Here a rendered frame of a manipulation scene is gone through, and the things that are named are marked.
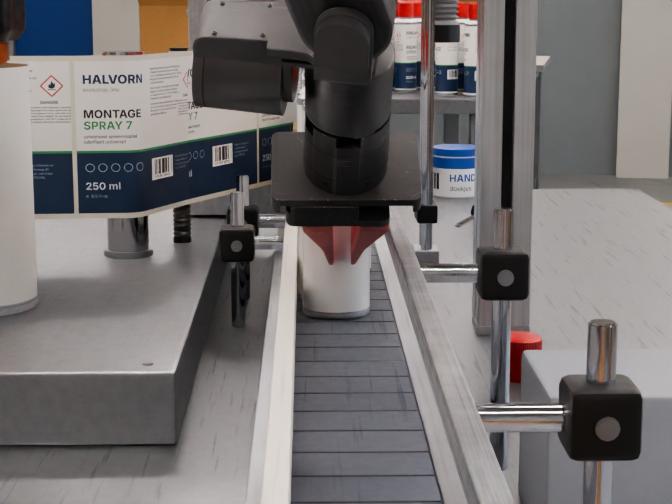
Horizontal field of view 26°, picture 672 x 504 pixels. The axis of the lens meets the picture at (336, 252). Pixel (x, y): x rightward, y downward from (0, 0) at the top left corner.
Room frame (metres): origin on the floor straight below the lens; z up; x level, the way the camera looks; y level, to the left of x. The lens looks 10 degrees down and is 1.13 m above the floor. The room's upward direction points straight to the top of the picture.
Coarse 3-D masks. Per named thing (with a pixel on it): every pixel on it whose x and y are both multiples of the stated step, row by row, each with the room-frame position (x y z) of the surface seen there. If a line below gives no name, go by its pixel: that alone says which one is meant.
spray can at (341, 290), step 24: (336, 240) 1.06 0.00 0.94; (312, 264) 1.07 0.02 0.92; (336, 264) 1.06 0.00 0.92; (360, 264) 1.07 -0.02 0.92; (312, 288) 1.07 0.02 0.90; (336, 288) 1.06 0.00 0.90; (360, 288) 1.07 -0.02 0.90; (312, 312) 1.07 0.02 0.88; (336, 312) 1.06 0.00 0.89; (360, 312) 1.07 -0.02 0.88
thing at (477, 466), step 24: (408, 240) 0.94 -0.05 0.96; (408, 264) 0.86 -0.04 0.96; (408, 288) 0.79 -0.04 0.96; (408, 312) 0.79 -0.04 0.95; (432, 312) 0.73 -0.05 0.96; (432, 336) 0.68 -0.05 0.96; (432, 360) 0.64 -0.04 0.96; (456, 360) 0.64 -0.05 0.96; (432, 384) 0.63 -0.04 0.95; (456, 384) 0.60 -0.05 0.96; (456, 408) 0.56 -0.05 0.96; (456, 432) 0.53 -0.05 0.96; (480, 432) 0.53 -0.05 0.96; (456, 456) 0.53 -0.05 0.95; (480, 456) 0.50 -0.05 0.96; (480, 480) 0.47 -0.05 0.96; (504, 480) 0.47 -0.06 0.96
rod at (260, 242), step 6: (258, 240) 1.25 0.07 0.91; (264, 240) 1.25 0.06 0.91; (270, 240) 1.25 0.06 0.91; (276, 240) 1.25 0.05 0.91; (282, 240) 1.25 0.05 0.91; (258, 246) 1.25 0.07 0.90; (264, 246) 1.25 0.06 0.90; (270, 246) 1.25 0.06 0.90; (276, 246) 1.25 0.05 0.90; (282, 246) 1.25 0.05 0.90
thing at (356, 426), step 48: (384, 288) 1.18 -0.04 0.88; (336, 336) 1.01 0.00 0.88; (384, 336) 1.01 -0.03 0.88; (336, 384) 0.89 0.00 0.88; (384, 384) 0.89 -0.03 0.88; (336, 432) 0.79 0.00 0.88; (384, 432) 0.79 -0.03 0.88; (336, 480) 0.71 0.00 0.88; (384, 480) 0.71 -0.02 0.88; (432, 480) 0.71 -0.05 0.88
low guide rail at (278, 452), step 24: (288, 240) 1.21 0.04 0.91; (288, 264) 1.10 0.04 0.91; (288, 288) 1.01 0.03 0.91; (288, 312) 0.94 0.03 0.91; (288, 336) 0.87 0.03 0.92; (288, 360) 0.81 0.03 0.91; (288, 384) 0.76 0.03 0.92; (288, 408) 0.72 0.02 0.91; (288, 432) 0.68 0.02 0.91; (288, 456) 0.64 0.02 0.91; (264, 480) 0.61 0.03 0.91; (288, 480) 0.61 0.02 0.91
